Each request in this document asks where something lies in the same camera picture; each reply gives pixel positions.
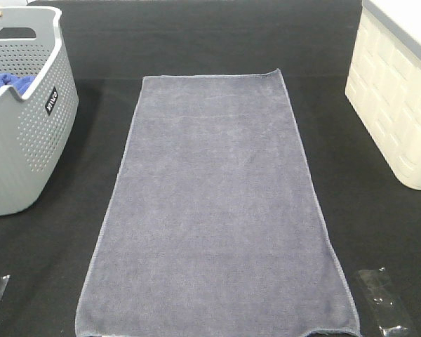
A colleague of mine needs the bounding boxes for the cream plastic storage box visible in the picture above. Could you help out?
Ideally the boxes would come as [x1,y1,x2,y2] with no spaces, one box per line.
[345,1,421,190]

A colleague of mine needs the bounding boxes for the black table cloth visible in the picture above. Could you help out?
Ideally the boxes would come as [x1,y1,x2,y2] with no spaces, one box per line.
[0,1,421,336]

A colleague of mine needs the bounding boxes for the clear tape strip right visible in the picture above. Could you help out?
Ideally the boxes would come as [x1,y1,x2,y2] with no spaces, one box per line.
[355,267,418,337]

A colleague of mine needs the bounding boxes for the grey terry towel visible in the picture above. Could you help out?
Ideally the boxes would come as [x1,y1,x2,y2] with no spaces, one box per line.
[75,70,361,336]

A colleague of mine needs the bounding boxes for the blue towel in basket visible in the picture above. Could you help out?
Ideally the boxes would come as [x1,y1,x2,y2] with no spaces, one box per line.
[0,73,36,95]

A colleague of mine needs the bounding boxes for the grey perforated laundry basket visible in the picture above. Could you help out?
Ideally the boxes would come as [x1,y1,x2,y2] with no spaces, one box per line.
[0,6,79,216]

